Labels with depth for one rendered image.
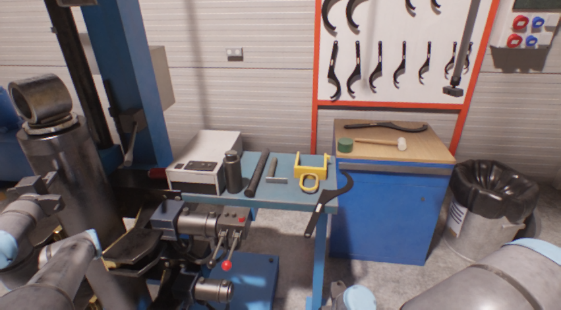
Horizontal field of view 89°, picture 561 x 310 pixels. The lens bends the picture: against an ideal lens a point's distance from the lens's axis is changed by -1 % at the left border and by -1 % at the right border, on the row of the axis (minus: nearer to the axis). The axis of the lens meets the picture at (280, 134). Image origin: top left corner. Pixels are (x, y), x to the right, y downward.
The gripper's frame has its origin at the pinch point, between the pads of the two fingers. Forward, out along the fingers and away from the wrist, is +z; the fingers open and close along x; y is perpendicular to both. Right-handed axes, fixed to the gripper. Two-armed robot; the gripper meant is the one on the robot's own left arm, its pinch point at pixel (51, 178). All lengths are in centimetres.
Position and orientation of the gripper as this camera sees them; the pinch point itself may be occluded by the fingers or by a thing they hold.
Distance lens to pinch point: 127.0
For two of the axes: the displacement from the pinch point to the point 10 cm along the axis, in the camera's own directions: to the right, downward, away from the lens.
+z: -2.4, -4.4, 8.7
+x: 0.2, 8.9, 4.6
